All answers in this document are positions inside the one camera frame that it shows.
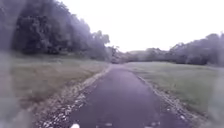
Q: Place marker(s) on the gravel strip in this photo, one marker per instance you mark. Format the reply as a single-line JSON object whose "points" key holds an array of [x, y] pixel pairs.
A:
{"points": [[171, 103], [63, 108]]}

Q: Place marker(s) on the robot's own part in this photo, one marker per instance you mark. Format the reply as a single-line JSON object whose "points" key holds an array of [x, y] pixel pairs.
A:
{"points": [[75, 126]]}

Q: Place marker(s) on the row of trees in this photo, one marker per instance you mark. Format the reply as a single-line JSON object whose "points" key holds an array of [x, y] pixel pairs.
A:
{"points": [[196, 51]]}

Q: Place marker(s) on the grass field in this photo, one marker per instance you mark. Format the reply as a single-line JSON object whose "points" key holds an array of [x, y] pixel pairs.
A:
{"points": [[180, 78], [43, 75]]}

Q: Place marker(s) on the dark asphalt path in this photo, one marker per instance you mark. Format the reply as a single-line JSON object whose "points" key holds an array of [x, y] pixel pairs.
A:
{"points": [[118, 96]]}

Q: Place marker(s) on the wood of dark trees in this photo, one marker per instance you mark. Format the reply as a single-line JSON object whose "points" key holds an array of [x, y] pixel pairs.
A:
{"points": [[50, 30]]}

